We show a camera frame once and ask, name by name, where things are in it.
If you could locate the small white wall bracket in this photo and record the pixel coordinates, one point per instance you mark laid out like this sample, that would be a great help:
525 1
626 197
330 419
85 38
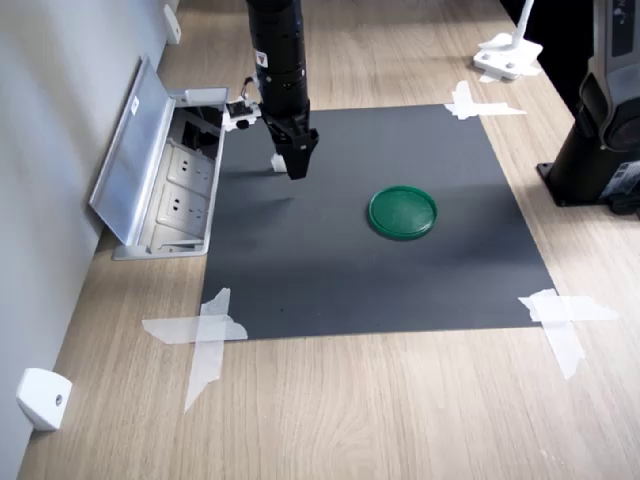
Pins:
172 22
42 400

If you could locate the dark grey mat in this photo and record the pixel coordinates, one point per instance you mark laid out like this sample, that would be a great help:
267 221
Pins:
350 290

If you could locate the white camera box with board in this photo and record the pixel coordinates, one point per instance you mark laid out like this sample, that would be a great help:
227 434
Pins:
240 109

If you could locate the small white plastic terminal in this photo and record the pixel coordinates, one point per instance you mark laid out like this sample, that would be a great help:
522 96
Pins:
277 164

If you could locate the white tape cross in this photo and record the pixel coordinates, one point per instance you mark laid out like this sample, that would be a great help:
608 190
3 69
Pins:
465 107
207 335
560 312

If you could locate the round green lid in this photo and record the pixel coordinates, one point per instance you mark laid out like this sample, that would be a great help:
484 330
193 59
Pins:
402 212

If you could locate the white taped stand bracket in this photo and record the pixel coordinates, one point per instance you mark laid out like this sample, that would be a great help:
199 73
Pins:
505 55

